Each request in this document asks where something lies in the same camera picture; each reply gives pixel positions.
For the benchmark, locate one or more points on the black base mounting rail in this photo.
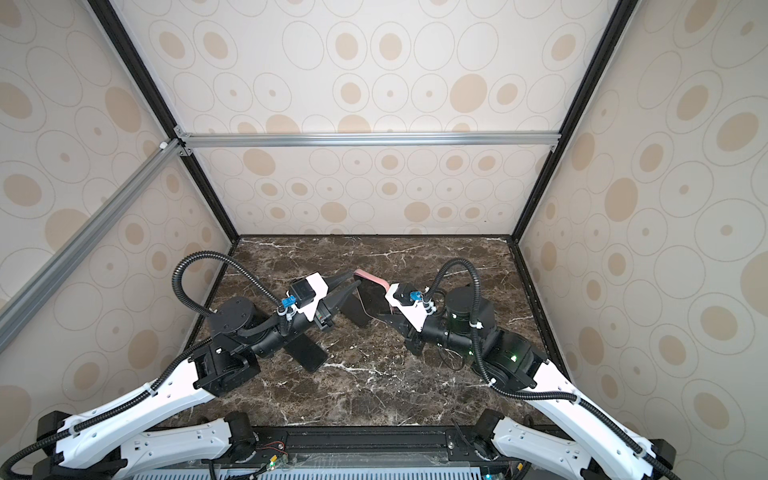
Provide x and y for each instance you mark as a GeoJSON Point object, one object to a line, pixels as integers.
{"type": "Point", "coordinates": [366, 447]}

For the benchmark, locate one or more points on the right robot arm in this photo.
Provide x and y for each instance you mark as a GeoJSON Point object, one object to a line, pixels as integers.
{"type": "Point", "coordinates": [594, 444]}

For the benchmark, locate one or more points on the black frame post right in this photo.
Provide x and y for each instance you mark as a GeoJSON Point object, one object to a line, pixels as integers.
{"type": "Point", "coordinates": [608, 42]}

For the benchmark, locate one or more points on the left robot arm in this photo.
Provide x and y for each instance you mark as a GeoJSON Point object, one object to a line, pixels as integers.
{"type": "Point", "coordinates": [119, 439]}

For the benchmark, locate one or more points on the horizontal aluminium rail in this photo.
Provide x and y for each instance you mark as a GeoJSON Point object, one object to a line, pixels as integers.
{"type": "Point", "coordinates": [387, 139]}

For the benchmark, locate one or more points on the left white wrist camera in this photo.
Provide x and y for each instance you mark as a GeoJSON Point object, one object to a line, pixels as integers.
{"type": "Point", "coordinates": [304, 297]}

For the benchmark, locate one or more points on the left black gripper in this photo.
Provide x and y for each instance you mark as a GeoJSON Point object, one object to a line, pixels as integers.
{"type": "Point", "coordinates": [331, 306]}

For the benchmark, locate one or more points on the black frame post left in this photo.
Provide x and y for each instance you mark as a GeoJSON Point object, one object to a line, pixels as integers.
{"type": "Point", "coordinates": [107, 17]}

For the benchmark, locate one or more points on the diagonal aluminium rail left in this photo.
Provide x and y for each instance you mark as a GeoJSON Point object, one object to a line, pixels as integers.
{"type": "Point", "coordinates": [35, 293]}

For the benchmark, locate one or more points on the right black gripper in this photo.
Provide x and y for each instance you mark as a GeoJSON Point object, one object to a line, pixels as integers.
{"type": "Point", "coordinates": [405, 330]}

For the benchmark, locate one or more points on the black phone centre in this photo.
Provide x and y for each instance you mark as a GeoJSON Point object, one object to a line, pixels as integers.
{"type": "Point", "coordinates": [353, 310]}

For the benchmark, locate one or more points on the black phone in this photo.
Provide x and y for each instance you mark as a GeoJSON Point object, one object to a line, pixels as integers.
{"type": "Point", "coordinates": [307, 353]}
{"type": "Point", "coordinates": [353, 310]}

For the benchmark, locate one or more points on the black frame post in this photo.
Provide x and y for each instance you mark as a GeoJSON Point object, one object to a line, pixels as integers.
{"type": "Point", "coordinates": [608, 42]}
{"type": "Point", "coordinates": [107, 17]}

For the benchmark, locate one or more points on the black phone lower left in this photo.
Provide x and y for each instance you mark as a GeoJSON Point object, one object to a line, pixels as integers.
{"type": "Point", "coordinates": [307, 353]}

